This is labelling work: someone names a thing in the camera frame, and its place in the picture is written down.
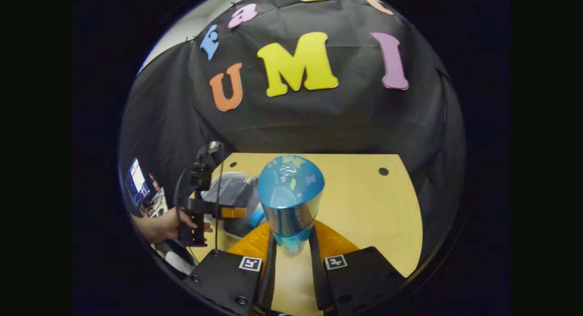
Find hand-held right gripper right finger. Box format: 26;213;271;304
310;220;406;315

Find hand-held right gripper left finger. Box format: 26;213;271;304
182;222;277;315

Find light blue cream tube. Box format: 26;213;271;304
247;201;266;229

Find teal clear bottle blue cap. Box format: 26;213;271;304
257;155;325;257

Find background desk clutter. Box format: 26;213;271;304
146;173;169;218

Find background computer monitor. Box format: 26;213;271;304
126;158;152;208

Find person's leg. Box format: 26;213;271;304
155;239;197;276

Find black backdrop cloth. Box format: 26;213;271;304
119;0;467;262

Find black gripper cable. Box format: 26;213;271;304
214;159;225;250

